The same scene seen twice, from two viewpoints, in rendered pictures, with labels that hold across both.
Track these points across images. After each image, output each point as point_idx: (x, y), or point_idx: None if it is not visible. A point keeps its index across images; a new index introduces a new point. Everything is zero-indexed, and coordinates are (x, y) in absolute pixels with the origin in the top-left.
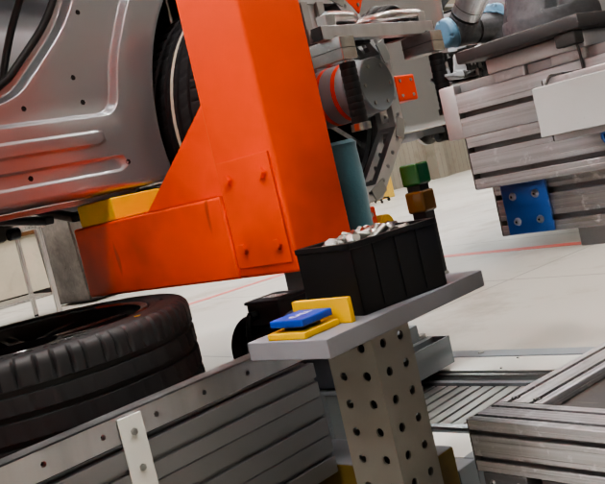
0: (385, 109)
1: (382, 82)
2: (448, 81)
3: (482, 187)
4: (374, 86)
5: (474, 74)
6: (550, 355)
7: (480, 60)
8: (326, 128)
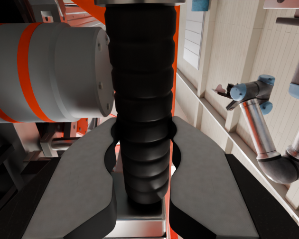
0: (98, 29)
1: (104, 80)
2: (168, 118)
3: None
4: (108, 67)
5: (289, 221)
6: None
7: (290, 17)
8: (180, 4)
